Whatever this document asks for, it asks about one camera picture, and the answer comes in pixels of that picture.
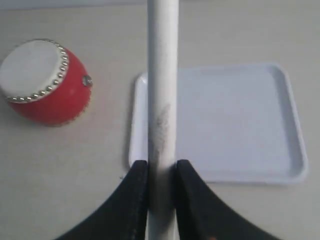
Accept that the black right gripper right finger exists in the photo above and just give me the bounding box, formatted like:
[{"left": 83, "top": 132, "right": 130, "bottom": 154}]
[{"left": 174, "top": 159, "right": 275, "bottom": 240}]

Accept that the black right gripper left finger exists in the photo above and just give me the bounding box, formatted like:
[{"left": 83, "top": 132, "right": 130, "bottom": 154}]
[{"left": 58, "top": 160, "right": 149, "bottom": 240}]

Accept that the white rectangular tray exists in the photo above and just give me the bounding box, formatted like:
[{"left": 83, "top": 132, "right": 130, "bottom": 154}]
[{"left": 128, "top": 62, "right": 309, "bottom": 187}]

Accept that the white drumstick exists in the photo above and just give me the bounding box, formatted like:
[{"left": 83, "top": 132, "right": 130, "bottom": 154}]
[{"left": 147, "top": 0, "right": 179, "bottom": 240}]

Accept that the small red drum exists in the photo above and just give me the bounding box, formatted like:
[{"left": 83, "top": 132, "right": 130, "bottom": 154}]
[{"left": 0, "top": 38, "right": 93, "bottom": 126}]

